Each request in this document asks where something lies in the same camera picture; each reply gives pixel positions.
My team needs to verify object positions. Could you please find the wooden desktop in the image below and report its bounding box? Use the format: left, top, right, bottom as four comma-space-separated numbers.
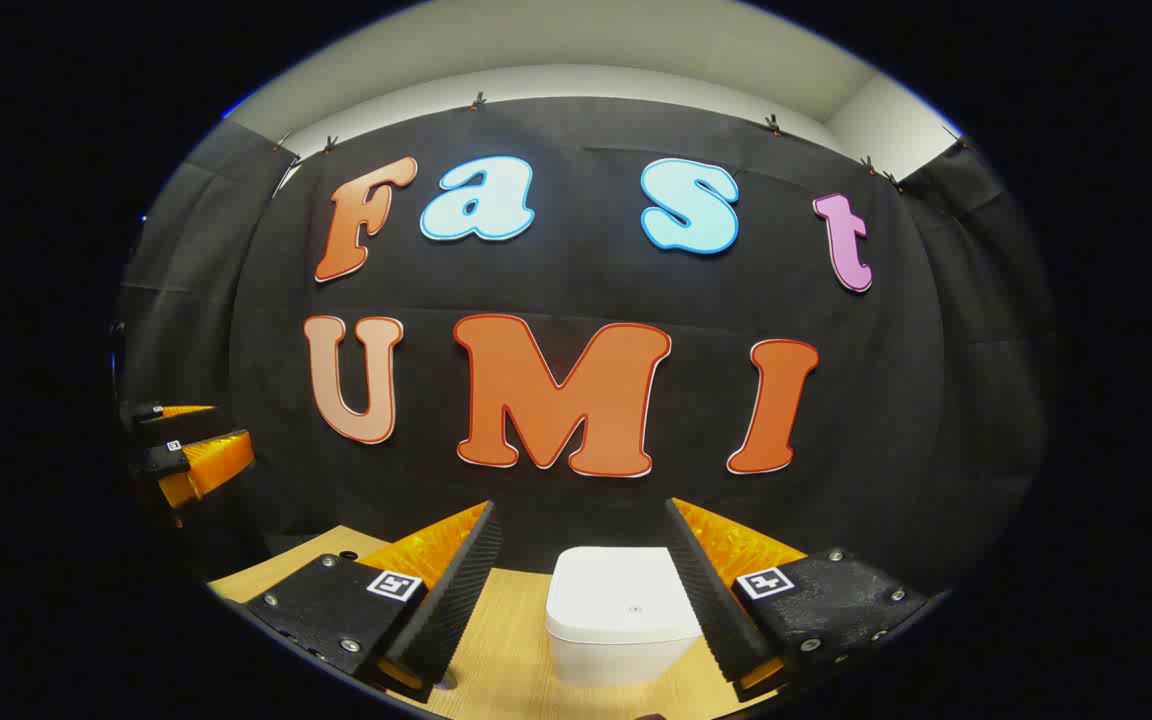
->
208, 525, 787, 720

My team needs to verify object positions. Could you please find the white desktop garbage bin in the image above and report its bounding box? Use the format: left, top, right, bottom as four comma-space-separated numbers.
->
544, 546, 707, 689

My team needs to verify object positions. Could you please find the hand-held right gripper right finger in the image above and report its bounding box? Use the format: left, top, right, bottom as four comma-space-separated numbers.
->
663, 497, 929, 703

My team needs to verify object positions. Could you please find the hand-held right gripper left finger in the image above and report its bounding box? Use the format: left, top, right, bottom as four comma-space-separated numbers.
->
241, 500, 505, 703

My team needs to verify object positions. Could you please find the black backdrop cloth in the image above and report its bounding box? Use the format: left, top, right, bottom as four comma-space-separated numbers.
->
116, 95, 1052, 601

